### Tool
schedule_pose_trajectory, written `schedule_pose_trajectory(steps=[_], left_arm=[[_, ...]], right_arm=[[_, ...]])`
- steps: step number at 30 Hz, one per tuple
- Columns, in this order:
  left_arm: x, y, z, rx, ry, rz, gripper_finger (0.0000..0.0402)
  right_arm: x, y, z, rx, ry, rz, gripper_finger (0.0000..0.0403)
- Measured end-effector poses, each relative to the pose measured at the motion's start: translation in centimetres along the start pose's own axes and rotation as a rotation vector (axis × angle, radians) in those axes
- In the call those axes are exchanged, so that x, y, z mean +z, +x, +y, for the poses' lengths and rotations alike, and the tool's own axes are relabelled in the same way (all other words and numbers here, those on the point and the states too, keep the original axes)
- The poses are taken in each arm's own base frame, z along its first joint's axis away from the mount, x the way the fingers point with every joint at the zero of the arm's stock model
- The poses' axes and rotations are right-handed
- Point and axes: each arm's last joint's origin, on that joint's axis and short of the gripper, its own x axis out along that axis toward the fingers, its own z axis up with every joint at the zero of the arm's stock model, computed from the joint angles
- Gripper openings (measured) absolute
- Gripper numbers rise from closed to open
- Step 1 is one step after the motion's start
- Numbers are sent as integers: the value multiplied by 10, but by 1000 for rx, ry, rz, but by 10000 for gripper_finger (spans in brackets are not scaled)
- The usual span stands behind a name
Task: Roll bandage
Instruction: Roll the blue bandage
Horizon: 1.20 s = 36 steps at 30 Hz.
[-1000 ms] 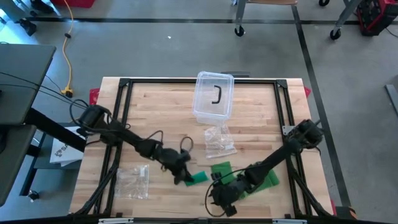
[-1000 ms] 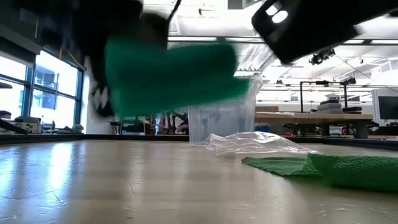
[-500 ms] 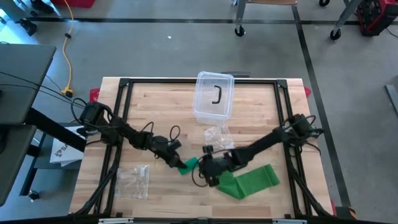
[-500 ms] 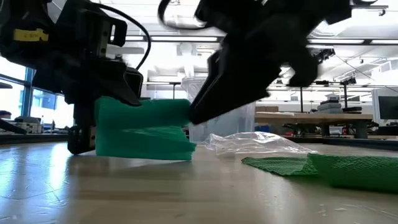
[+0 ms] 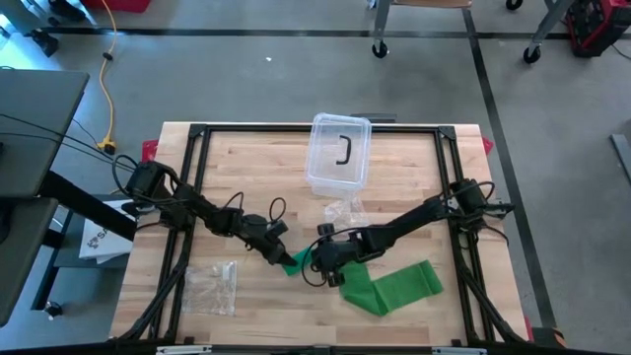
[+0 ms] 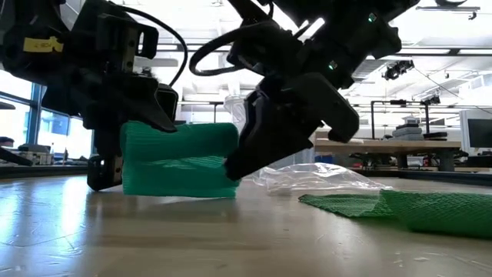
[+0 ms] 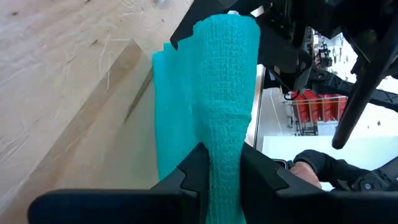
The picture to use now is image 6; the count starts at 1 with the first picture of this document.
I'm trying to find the clear plastic container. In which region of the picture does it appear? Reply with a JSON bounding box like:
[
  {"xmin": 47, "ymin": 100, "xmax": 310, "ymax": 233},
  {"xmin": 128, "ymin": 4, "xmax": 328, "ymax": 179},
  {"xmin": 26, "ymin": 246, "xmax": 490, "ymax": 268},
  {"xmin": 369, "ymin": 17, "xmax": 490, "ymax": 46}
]
[{"xmin": 224, "ymin": 93, "xmax": 327, "ymax": 170}]

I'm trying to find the black ceiling camera cluster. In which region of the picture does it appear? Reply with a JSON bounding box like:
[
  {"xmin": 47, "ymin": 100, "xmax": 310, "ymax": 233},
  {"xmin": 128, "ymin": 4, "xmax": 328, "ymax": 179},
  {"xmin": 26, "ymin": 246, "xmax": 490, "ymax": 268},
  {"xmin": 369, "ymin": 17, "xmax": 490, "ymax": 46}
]
[{"xmin": 379, "ymin": 58, "xmax": 416, "ymax": 82}]

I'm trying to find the green bandage strip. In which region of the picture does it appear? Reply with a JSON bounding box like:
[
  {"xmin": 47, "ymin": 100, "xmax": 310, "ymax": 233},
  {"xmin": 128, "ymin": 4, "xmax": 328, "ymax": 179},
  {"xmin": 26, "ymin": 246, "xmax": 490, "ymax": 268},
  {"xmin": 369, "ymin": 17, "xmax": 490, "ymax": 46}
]
[{"xmin": 298, "ymin": 189, "xmax": 492, "ymax": 240}]

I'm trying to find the wooden workbench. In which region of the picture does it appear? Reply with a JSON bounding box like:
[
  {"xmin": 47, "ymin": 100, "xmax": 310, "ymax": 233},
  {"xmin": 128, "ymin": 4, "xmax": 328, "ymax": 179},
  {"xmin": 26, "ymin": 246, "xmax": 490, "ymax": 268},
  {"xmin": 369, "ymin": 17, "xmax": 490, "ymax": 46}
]
[{"xmin": 314, "ymin": 130, "xmax": 463, "ymax": 173}]

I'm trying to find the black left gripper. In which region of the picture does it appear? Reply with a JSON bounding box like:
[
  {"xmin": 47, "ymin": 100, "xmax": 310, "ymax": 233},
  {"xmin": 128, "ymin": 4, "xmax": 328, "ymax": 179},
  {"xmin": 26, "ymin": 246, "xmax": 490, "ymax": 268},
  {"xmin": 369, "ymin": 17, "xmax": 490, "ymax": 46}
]
[{"xmin": 75, "ymin": 0, "xmax": 179, "ymax": 192}]

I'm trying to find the teal bandage roll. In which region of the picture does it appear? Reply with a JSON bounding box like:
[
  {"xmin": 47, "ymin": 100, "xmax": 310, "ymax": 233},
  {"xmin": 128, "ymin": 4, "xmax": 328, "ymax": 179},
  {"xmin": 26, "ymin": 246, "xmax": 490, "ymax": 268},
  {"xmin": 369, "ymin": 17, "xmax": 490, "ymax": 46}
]
[{"xmin": 119, "ymin": 120, "xmax": 241, "ymax": 199}]

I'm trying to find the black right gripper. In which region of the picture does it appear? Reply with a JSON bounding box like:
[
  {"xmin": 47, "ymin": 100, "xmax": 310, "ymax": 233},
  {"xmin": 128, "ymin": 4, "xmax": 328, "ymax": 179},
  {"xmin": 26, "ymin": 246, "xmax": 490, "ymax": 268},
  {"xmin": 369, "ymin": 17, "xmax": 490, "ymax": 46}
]
[{"xmin": 224, "ymin": 21, "xmax": 361, "ymax": 182}]

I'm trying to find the computer monitor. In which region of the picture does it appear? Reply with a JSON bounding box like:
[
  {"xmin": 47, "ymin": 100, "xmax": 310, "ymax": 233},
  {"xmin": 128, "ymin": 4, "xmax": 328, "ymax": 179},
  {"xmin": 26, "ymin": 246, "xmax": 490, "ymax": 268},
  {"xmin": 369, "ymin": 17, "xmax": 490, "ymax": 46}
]
[{"xmin": 458, "ymin": 108, "xmax": 492, "ymax": 159}]

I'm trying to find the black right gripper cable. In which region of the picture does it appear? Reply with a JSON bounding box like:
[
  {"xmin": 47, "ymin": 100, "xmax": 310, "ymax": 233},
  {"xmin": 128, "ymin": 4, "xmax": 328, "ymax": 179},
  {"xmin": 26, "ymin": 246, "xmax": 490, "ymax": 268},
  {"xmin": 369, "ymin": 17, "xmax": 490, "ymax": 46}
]
[{"xmin": 188, "ymin": 18, "xmax": 272, "ymax": 77}]

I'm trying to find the crumpled clear plastic bag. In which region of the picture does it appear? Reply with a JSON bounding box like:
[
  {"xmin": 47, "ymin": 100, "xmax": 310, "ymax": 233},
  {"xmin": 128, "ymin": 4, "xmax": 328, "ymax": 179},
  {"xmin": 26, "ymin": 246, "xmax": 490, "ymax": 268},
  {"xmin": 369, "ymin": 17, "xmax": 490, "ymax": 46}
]
[{"xmin": 245, "ymin": 162, "xmax": 394, "ymax": 196}]

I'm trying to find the black stand frame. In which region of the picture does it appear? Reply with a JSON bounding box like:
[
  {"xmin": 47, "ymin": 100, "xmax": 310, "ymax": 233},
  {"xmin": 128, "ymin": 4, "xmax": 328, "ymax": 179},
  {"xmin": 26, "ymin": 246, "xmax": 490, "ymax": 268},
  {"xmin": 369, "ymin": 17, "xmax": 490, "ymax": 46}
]
[{"xmin": 370, "ymin": 98, "xmax": 442, "ymax": 141}]

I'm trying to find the stack of grey boxes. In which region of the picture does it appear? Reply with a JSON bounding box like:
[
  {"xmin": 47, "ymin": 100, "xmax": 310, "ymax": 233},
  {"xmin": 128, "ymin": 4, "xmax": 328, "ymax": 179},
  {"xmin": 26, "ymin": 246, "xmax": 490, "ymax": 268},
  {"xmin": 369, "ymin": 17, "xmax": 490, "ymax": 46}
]
[{"xmin": 391, "ymin": 115, "xmax": 426, "ymax": 142}]

